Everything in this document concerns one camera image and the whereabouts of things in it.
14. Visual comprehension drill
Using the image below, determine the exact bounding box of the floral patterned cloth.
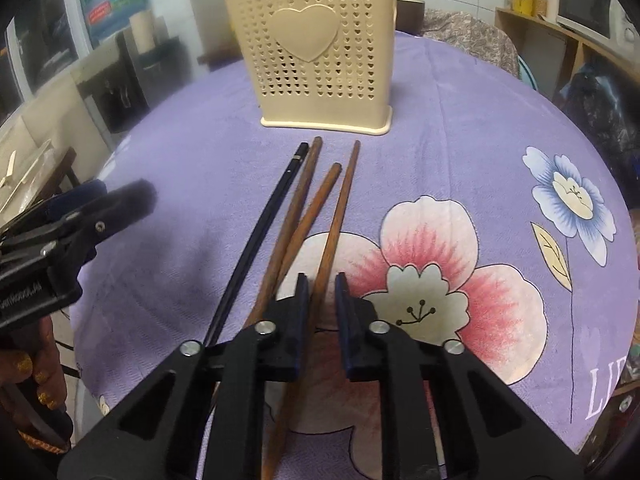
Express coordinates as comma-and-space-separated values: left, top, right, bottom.
422, 10, 521, 78

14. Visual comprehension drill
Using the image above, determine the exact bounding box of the black plastic bag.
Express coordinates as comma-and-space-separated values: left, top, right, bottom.
552, 57, 640, 176

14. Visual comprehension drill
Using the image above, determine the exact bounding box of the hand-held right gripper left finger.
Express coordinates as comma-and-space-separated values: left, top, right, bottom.
57, 272, 311, 480

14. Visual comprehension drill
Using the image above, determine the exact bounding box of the beige paper roll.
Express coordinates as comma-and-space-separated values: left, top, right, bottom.
129, 10, 153, 53

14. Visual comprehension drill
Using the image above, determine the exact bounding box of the black chopstick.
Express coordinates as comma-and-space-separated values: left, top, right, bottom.
202, 142, 311, 348

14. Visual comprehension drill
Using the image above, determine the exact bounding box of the window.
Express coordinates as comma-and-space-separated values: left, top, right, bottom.
0, 0, 86, 121

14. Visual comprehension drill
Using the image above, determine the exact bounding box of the brown wooden chopstick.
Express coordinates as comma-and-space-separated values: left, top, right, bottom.
261, 140, 362, 480
244, 136, 323, 328
255, 161, 343, 321

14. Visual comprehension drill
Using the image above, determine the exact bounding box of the blue water jug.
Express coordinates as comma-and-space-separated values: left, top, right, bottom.
77, 0, 151, 43

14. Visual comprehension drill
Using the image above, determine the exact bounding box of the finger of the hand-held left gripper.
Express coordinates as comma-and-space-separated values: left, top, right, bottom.
50, 178, 159, 266
30, 180, 108, 221

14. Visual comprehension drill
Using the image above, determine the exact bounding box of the person's left hand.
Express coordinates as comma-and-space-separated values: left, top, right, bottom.
0, 310, 68, 453

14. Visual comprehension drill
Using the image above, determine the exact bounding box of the wooden shelf unit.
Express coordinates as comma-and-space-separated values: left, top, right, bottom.
495, 6, 640, 111

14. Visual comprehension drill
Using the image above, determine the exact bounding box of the beige plastic cutlery holder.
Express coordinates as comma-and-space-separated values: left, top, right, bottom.
221, 0, 398, 137

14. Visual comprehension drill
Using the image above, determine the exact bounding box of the purple floral tablecloth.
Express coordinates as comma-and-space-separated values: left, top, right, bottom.
70, 30, 640, 480

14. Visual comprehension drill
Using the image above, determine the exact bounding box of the white plastic item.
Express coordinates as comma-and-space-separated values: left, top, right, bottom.
0, 140, 56, 216

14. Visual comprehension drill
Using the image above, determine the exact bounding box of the white microwave oven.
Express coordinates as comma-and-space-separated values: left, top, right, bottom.
556, 0, 633, 53

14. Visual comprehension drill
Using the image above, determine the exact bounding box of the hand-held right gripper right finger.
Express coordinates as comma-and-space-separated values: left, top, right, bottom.
335, 272, 583, 480

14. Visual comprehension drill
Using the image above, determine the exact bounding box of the grey water dispenser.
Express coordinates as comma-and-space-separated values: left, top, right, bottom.
75, 15, 183, 136

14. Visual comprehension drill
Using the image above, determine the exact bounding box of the teal round object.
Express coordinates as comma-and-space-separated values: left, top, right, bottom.
517, 55, 538, 92

